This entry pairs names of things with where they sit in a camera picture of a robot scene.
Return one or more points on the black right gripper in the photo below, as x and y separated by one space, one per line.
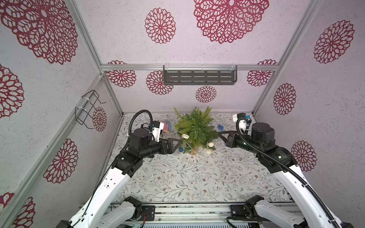
231 138

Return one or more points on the black wire wall basket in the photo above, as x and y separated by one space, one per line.
84 111

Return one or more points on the string lights with rattan balls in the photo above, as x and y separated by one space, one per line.
197 138

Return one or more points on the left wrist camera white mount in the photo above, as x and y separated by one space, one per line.
157 130

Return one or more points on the grey slotted wall shelf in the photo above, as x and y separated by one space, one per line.
203 77

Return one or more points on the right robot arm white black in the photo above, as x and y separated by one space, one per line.
281 163

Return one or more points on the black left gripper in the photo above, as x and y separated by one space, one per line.
170 149

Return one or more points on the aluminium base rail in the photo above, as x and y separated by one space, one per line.
196 215

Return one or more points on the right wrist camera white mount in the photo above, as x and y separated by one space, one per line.
244 122

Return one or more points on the small green christmas tree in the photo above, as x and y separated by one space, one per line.
195 117

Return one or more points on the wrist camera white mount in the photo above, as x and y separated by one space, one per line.
244 122
157 130

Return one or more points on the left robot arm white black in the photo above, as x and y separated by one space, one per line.
140 144

